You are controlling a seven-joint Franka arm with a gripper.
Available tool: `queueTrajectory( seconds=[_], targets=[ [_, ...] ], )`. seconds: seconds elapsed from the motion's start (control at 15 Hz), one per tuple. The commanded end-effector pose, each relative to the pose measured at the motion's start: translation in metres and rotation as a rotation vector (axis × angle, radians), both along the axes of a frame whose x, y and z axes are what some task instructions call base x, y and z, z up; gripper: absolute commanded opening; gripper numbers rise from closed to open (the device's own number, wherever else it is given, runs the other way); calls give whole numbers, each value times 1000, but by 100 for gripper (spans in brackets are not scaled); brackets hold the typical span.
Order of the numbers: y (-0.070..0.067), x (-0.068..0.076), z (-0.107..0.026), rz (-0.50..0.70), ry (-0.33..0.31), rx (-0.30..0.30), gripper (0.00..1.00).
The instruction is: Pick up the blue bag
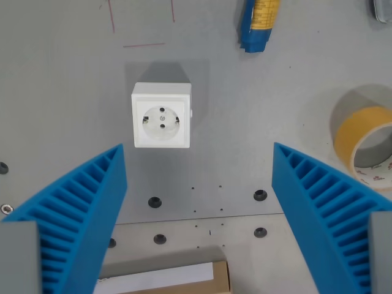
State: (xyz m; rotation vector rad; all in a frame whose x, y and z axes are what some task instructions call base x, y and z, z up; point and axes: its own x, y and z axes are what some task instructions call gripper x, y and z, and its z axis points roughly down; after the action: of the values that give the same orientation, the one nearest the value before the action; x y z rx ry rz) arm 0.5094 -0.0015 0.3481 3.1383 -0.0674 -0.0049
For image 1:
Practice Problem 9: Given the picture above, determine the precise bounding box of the white paper label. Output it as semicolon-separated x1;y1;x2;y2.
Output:
93;262;214;292

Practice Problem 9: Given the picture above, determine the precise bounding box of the white power socket box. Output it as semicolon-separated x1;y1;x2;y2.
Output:
130;81;193;149

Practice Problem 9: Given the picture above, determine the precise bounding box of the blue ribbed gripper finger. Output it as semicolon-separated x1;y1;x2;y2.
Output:
271;141;392;294
0;143;128;294

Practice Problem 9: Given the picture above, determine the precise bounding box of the brown cardboard box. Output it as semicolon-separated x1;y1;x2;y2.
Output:
93;259;231;294

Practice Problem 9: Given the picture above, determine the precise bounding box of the blue bag with yellow label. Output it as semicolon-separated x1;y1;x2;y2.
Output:
238;0;281;53

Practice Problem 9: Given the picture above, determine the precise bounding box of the grey plastic case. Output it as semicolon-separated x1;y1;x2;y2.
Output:
372;0;392;23

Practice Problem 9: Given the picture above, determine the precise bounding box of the yellow double-sided tape roll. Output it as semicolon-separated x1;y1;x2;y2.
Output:
330;83;392;193

